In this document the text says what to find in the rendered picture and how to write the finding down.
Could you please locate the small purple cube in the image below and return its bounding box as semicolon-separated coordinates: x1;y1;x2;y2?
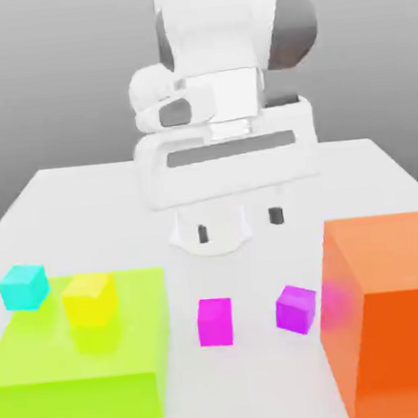
272;281;322;339

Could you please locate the small yellow cube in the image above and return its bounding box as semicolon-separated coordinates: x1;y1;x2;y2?
59;269;122;332

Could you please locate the large orange box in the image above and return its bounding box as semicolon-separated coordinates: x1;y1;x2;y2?
308;210;418;418

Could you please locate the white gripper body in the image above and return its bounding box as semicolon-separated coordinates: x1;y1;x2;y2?
128;94;325;214

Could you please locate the small magenta cube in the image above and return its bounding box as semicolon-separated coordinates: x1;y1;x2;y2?
194;295;236;350

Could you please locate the large green box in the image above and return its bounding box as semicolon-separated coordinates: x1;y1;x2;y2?
0;266;180;418

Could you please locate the small cyan cube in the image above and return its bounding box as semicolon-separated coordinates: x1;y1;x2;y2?
0;260;53;315

